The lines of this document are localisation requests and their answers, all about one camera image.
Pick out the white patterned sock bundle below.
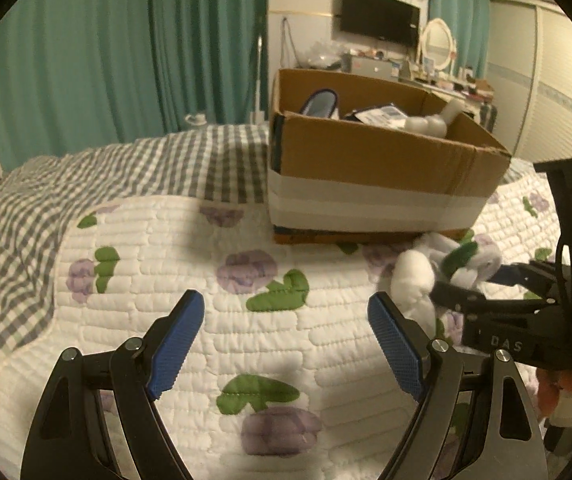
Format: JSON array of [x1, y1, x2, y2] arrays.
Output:
[[389, 232, 502, 346]]

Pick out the white socks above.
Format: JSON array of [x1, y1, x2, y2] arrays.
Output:
[[404, 100, 464, 139]]

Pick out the packaged item with label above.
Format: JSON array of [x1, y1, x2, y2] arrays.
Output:
[[343, 104, 407, 129]]

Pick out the white sock blue trim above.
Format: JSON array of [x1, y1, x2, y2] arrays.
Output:
[[299, 89, 340, 119]]

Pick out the right hand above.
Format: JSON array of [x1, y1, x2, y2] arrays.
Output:
[[536, 368, 572, 417]]

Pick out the brown cardboard box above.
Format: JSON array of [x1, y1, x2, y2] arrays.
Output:
[[266, 70, 511, 244]]

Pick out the white sliding wardrobe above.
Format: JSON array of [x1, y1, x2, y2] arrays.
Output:
[[486, 0, 572, 162]]

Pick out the white dressing table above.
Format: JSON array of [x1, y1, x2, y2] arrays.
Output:
[[413, 74, 495, 106]]

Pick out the white floral quilt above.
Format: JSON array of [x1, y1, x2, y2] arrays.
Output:
[[0, 159, 572, 480]]

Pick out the grey checked bed sheet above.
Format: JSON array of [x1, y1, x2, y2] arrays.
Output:
[[0, 125, 269, 359]]

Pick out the white oval vanity mirror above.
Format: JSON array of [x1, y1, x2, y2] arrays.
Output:
[[418, 18, 456, 73]]

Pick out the grey mini fridge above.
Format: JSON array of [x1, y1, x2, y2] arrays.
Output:
[[342, 54, 400, 80]]

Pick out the clear plastic bag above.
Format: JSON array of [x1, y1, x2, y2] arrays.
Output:
[[304, 41, 343, 70]]

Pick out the small teal curtain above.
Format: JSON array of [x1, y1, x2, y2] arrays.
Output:
[[429, 0, 491, 78]]

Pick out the clear water jug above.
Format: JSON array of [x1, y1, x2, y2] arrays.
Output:
[[184, 112, 208, 128]]

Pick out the large teal curtain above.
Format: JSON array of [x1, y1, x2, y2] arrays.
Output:
[[0, 0, 267, 171]]

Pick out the black wall television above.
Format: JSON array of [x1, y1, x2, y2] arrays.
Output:
[[340, 0, 420, 48]]

